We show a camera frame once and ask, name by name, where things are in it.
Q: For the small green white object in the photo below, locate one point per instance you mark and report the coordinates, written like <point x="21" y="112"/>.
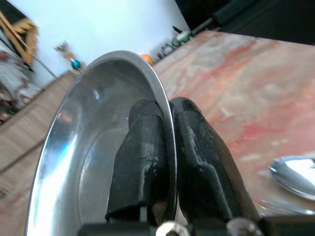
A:
<point x="182" y="37"/>

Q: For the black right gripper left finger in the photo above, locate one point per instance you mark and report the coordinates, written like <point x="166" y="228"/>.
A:
<point x="140" y="159"/>

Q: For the dark furniture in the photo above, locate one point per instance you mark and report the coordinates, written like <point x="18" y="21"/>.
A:
<point x="258" y="17"/>

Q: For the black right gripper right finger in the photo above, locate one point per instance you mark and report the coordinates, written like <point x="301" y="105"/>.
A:
<point x="201" y="167"/>

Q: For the blue ball ornament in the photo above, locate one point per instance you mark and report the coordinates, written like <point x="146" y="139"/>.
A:
<point x="75" y="64"/>

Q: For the black and gold cloth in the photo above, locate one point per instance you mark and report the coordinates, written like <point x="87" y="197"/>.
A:
<point x="22" y="37"/>

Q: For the light wooden sideboard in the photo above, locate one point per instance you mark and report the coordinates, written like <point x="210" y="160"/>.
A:
<point x="32" y="110"/>

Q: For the orange fruit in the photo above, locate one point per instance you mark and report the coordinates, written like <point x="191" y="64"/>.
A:
<point x="146" y="58"/>

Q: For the stainless steel fork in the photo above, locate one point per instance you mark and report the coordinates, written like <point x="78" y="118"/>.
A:
<point x="283" y="209"/>

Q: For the stainless steel plate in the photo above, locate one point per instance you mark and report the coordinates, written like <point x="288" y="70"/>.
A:
<point x="81" y="123"/>

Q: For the stainless steel spoon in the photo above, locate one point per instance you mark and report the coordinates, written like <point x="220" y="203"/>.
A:
<point x="295" y="174"/>

